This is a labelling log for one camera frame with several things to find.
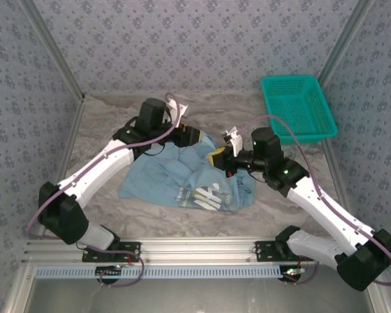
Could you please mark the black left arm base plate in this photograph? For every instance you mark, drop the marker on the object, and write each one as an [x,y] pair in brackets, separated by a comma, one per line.
[133,251]

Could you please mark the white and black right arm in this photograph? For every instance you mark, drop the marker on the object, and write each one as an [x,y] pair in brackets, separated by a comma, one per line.
[322,205]

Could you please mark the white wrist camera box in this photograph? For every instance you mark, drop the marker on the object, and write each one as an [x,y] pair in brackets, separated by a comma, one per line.
[179,109]
[235,141]

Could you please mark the small black controller board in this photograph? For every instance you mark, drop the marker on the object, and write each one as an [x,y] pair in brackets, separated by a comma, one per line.
[291,271]
[109,270]

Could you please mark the aluminium side rail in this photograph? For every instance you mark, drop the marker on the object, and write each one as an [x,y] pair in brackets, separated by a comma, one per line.
[77,120]
[332,163]

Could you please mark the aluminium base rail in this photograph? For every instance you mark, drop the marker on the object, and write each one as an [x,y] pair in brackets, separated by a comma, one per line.
[195,251]

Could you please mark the aluminium frame post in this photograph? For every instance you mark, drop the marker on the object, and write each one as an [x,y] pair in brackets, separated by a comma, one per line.
[19,290]
[57,49]
[343,40]
[382,304]

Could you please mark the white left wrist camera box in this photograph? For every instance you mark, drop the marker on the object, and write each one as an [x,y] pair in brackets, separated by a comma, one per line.
[179,109]

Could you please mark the teal plastic basket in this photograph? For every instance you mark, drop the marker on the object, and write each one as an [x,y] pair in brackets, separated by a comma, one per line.
[299,98]

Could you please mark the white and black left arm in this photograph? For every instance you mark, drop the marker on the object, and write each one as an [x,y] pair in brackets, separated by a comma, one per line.
[94,172]

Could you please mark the light blue printed t-shirt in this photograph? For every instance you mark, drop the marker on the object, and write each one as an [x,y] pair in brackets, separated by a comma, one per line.
[156,176]

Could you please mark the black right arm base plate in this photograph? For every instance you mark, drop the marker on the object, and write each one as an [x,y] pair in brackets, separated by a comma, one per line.
[264,251]

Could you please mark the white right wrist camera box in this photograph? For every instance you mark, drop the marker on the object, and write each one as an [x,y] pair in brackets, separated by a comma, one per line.
[235,141]

